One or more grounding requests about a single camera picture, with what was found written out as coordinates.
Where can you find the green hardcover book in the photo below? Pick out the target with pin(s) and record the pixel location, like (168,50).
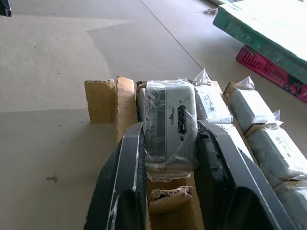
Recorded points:
(263,26)

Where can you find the silver camera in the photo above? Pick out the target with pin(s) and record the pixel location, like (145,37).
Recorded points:
(296,203)
(212,107)
(249,107)
(275,153)
(172,115)

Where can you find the brown cardboard divider tray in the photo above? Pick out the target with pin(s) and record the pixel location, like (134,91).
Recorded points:
(102,103)

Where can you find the pink hardcover book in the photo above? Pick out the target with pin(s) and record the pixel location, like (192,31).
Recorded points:
(261,65)

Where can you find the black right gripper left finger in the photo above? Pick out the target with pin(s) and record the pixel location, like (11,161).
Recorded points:
(120,182)

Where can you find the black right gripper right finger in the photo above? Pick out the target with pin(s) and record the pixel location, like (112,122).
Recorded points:
(230,191)

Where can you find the dark object at table edge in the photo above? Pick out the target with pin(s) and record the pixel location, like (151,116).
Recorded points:
(4,7)

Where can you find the small crumpled paper scrap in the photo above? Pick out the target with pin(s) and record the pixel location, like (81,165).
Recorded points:
(211,10)

